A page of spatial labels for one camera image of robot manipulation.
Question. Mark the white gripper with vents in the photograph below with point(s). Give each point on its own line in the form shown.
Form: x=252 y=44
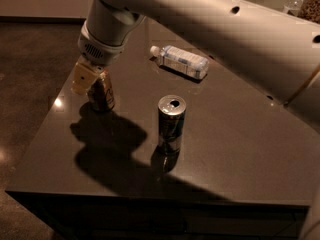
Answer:
x=100 y=53

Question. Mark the orange soda can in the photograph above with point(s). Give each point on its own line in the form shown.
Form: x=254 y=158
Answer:
x=100 y=94

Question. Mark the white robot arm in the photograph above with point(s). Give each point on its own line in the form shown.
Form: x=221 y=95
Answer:
x=278 y=54

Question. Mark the silver blue energy drink can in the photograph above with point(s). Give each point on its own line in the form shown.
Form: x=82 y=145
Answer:
x=171 y=115

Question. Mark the clear plastic water bottle lying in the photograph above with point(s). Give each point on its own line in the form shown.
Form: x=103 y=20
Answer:
x=182 y=61

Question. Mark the upright clear plastic bottle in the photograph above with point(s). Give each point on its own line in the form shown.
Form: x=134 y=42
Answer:
x=292 y=7

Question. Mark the brown snack container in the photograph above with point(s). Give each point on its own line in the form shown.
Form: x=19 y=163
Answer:
x=310 y=11

